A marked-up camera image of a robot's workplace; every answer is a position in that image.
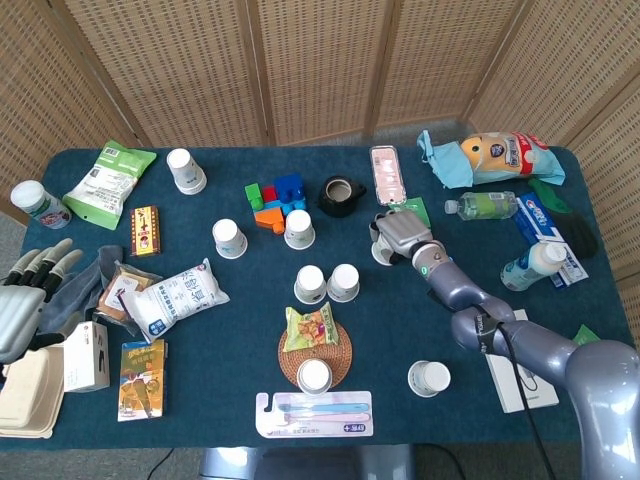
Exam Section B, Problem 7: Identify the paper cup far left top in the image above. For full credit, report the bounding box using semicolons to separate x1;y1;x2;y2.
166;148;208;196

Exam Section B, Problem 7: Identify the white usb hub box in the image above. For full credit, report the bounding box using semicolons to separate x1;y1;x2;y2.
487;308;560;415

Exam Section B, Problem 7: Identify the light blue face mask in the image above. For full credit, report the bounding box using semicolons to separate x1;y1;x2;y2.
416;129;474;190

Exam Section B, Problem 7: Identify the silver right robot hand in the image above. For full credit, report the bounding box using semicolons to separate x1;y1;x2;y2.
368;208;434;266

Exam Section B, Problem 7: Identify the white salt bag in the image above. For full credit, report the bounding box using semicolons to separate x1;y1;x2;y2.
119;257;231;344

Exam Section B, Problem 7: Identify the white can with green label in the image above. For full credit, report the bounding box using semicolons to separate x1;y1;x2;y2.
10;179;73;230

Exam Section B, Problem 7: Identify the white paper cup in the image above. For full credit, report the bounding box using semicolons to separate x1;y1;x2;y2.
407;359;452;399
370;232;407;267
296;358;334;397
283;209;317;251
293;264;328;305
212;218;249;260
326;263;361;304

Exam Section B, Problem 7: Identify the blue toothpaste box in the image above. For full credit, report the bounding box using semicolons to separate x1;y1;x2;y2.
514;192;590;289

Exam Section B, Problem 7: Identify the colourful cartoon snack bag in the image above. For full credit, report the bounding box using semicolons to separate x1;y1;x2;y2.
459;130;567;187

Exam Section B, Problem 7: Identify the orange building block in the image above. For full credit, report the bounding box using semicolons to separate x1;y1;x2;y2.
253;206;287;236

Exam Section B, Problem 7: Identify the bamboo folding screen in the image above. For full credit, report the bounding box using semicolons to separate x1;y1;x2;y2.
0;0;640;351

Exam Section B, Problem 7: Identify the green and white snack bag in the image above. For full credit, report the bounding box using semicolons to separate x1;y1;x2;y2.
62;140;158;231

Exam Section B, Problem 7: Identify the green building block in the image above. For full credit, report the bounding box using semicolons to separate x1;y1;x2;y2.
244;182;265;212

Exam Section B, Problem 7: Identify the blue toothbrush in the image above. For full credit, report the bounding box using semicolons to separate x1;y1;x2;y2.
278;402;372;413

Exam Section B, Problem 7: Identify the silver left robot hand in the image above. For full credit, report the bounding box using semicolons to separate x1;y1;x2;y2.
0;237;85;365

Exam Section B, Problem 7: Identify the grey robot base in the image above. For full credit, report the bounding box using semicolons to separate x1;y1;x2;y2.
198;443;417;480

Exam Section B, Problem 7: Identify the pink packet in clear wrap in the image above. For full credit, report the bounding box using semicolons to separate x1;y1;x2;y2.
369;144;408;208

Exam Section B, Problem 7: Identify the red and yellow small box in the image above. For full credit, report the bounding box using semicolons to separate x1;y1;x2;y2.
130;205;162;258

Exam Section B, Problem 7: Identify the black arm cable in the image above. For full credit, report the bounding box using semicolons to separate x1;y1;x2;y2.
492;312;559;480

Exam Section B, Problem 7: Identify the brown biscuit packet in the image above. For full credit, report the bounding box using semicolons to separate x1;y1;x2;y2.
93;260;163;337

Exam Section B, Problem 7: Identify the toothbrush blister pack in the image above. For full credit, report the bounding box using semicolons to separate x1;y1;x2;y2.
255;390;375;440

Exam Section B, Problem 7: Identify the water bottle with green label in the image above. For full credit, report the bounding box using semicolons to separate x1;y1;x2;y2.
444;190;520;222

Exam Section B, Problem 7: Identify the small white box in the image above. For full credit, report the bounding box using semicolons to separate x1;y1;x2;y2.
62;320;111;394

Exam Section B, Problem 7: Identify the grey towel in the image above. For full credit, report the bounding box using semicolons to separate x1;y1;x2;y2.
37;244;124;342

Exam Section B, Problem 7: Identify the dark blue table cloth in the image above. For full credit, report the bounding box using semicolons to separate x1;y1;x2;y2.
0;145;639;451

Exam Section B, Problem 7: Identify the green and black sock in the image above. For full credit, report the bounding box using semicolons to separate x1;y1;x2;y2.
527;177;599;260

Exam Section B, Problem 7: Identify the black floor cable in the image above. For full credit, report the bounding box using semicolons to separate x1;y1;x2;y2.
424;443;467;480
147;446;175;480

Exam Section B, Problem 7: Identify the beige takeaway container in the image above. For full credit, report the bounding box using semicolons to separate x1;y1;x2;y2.
0;342;66;440

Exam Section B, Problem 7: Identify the green chips packet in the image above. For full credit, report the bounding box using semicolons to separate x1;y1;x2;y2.
284;301;337;354

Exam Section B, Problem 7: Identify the pink toothbrush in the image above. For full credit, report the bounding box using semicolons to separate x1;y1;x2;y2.
282;412;372;423

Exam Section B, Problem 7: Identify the yellow and blue carton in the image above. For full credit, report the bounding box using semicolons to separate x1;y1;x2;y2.
117;339;169;423

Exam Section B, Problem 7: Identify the white milk bottle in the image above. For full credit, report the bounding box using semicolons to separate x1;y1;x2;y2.
500;241;568;293

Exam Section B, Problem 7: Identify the round woven coaster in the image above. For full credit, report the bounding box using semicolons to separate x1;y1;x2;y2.
277;319;354;391

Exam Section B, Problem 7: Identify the green sachet packet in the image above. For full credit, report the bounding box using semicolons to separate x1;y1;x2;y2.
572;323;601;347
402;196;431;227

